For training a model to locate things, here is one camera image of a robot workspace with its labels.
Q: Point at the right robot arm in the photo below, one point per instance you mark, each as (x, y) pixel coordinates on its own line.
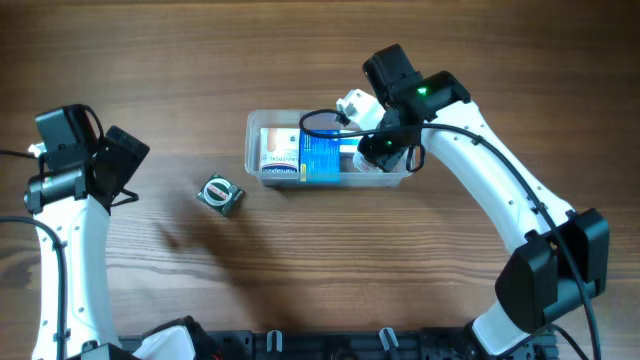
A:
(558, 257)

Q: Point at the clear plastic container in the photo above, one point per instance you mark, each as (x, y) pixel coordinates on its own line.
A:
(323, 123)

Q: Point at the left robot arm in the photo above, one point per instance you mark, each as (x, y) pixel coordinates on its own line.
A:
(70, 209)

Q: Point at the blue yellow VapoDrops box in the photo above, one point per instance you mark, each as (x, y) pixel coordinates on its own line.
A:
(319, 159)

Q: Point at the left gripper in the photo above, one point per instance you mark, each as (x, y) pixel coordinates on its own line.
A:
(126, 150)

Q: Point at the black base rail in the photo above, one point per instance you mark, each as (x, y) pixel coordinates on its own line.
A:
(425, 344)

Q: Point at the white green small box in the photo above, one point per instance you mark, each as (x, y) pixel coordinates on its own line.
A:
(349, 145)

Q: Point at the Hansaplast plaster box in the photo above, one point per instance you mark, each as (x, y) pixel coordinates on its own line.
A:
(279, 150)

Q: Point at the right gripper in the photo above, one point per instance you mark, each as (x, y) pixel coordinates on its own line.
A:
(379, 151)

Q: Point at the dark green round-logo box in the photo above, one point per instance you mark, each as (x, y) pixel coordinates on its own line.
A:
(220, 194)

